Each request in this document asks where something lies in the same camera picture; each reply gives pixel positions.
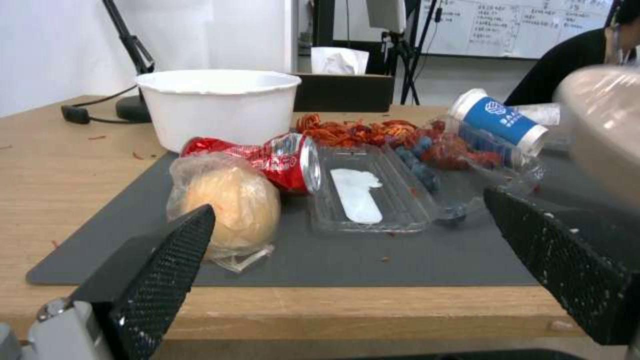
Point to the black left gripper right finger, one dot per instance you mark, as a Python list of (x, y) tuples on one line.
[(565, 247)]

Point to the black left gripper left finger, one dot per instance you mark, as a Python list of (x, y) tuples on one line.
[(150, 277)]

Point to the clear plastic takeout box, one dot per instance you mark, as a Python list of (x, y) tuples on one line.
[(380, 187)]

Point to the brown cardboard box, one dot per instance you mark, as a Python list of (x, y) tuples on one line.
[(345, 92)]

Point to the white tissue box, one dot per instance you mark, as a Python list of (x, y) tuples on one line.
[(339, 60)]

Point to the bread bun in plastic wrap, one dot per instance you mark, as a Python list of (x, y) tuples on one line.
[(230, 210)]

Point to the blue and white paper cup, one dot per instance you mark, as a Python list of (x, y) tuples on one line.
[(495, 120)]

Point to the crushed red soda can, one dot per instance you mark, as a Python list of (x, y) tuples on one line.
[(272, 163)]

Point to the black power adapter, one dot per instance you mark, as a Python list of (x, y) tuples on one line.
[(76, 113)]

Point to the white paper bowl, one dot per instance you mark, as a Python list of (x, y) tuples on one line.
[(220, 108)]

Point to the person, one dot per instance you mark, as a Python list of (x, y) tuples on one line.
[(575, 63)]

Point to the dark grey table mat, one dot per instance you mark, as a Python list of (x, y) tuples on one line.
[(350, 255)]

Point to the black desk lamp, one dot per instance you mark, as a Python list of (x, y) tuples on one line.
[(131, 75)]

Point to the whiteboard with writing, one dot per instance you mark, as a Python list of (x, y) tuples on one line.
[(515, 26)]

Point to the orange red shredded scraps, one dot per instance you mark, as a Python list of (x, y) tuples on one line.
[(370, 131)]

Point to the black tripod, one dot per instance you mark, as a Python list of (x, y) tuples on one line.
[(405, 56)]

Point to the white panel on tripod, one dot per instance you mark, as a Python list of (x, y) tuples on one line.
[(386, 15)]

